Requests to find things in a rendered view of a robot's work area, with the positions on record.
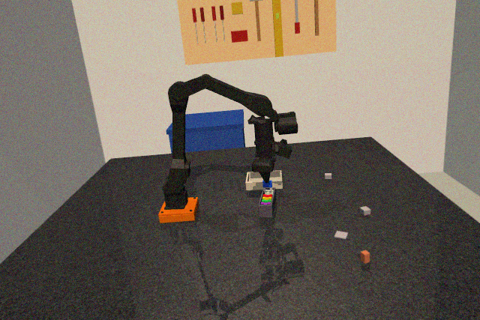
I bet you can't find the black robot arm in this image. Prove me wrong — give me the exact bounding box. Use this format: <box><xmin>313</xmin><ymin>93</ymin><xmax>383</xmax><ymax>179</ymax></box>
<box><xmin>162</xmin><ymin>74</ymin><xmax>298</xmax><ymax>210</ymax></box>

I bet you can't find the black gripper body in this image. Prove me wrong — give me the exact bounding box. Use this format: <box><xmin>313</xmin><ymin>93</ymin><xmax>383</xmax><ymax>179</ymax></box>
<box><xmin>252</xmin><ymin>136</ymin><xmax>274</xmax><ymax>172</ymax></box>

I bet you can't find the blue blade fuse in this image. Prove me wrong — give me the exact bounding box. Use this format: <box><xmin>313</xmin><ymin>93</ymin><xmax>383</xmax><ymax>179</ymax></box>
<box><xmin>262</xmin><ymin>181</ymin><xmax>272</xmax><ymax>190</ymax></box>

